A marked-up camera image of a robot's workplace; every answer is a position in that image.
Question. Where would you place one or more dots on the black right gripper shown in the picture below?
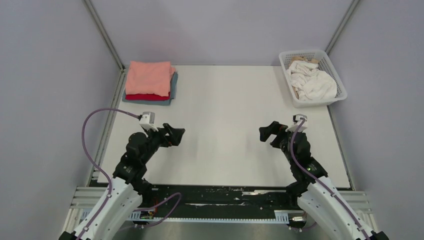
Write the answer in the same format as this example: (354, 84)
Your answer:
(265, 132)

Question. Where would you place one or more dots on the folded pink t shirt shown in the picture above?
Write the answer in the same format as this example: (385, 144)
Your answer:
(149, 78)

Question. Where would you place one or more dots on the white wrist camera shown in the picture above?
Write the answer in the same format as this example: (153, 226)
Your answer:
(300, 123)
(146, 121)

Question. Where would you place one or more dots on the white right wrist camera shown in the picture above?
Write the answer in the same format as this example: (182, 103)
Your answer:
(300, 123)

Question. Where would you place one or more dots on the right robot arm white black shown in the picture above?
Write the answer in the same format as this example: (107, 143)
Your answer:
(315, 193)

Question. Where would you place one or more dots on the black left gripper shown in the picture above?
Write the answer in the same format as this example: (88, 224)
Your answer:
(177, 134)

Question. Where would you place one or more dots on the beige t shirt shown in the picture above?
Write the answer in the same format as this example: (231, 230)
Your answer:
(301, 58)

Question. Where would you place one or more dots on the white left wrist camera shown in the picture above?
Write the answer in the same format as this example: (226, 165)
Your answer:
(146, 121)

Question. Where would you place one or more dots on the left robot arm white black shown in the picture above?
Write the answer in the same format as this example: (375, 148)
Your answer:
(124, 194)

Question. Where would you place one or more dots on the white t shirt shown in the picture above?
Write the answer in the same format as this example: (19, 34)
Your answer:
(311, 83)

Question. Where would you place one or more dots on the aluminium frame rail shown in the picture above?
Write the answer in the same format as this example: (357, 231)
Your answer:
(87, 197)

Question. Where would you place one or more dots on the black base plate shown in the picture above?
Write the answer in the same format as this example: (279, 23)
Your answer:
(223, 202)

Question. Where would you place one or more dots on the corner frame post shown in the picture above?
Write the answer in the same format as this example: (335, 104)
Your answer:
(342, 25)
(103, 33)

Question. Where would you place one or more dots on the right corner frame post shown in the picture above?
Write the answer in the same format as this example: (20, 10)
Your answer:
(342, 25)

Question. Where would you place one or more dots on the folded red t shirt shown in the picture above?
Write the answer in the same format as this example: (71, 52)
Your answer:
(147, 97)

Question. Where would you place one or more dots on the white plastic basket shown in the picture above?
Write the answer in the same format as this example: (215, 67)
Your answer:
(325, 64)

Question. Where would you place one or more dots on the left corner frame post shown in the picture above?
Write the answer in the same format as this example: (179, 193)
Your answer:
(103, 33)

